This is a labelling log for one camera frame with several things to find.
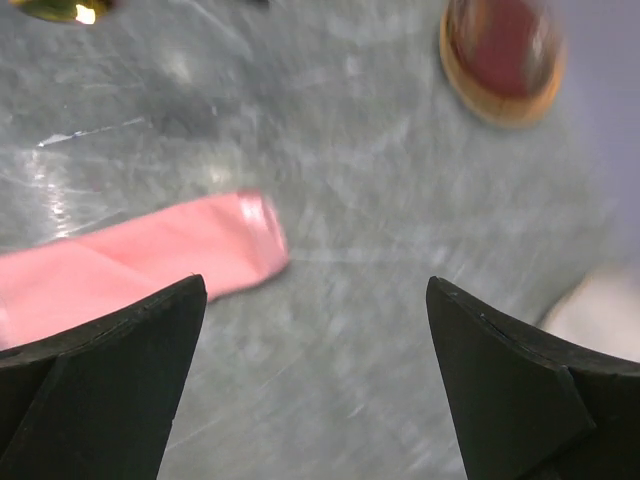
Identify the iridescent metal spoon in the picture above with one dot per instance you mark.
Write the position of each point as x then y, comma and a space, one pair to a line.
79, 12

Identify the pink satin napkin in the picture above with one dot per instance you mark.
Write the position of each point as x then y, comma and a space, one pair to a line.
234, 241

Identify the cream divided plate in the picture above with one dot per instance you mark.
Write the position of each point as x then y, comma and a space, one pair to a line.
601, 313

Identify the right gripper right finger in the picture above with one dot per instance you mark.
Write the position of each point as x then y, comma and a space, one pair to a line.
526, 404

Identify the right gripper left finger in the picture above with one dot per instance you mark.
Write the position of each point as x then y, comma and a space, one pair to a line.
98, 401

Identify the dark red decorated plate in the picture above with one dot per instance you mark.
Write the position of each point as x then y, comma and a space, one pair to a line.
505, 60

